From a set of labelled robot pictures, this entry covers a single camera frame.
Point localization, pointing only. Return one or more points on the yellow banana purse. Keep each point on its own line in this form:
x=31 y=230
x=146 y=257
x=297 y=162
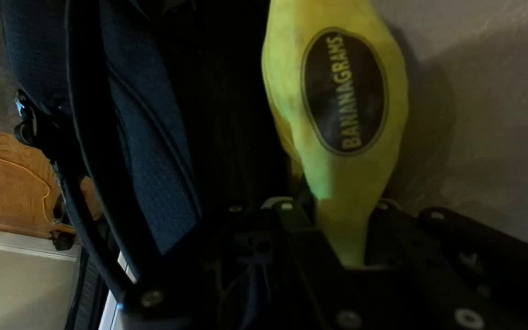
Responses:
x=337 y=90

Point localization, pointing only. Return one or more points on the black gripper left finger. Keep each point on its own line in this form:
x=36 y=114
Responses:
x=249 y=270

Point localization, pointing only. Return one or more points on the black backpack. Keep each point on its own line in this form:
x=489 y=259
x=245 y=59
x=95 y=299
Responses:
x=150 y=112

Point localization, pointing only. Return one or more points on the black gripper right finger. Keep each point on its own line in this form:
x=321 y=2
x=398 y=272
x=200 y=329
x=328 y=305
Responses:
x=458 y=272

